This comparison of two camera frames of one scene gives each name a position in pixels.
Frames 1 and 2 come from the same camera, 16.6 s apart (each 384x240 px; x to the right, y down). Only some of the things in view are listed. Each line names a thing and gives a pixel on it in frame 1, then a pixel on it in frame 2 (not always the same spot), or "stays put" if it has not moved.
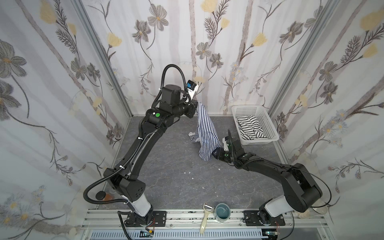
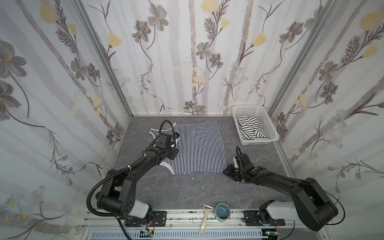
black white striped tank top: [250, 128] stays put
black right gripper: [229, 148] → [233, 173]
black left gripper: [192, 108] → [163, 141]
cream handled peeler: [207, 209] stays put
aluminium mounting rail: [112, 224] stays put
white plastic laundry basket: [254, 125] stays put
